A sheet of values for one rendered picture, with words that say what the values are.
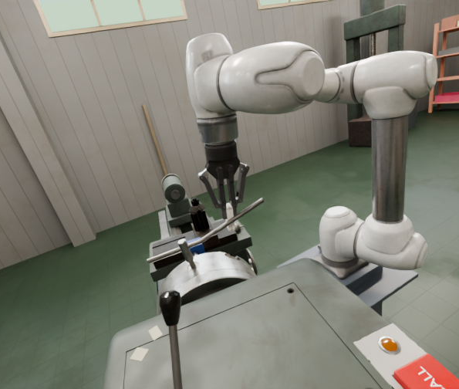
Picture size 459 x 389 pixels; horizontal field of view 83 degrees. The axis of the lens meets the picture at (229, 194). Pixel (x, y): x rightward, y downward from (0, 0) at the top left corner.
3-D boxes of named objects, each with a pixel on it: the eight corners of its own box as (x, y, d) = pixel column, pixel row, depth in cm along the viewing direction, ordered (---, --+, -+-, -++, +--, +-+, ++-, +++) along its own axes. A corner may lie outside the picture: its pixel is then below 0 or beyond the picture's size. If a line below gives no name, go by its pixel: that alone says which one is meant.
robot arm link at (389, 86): (369, 245, 117) (430, 262, 101) (354, 266, 108) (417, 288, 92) (367, 56, 88) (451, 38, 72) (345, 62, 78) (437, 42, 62)
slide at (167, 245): (237, 239, 135) (236, 232, 133) (155, 269, 126) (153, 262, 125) (227, 224, 151) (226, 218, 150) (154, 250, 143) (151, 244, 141)
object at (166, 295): (189, 323, 38) (180, 299, 36) (167, 333, 37) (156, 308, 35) (185, 304, 41) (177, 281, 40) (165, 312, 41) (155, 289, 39)
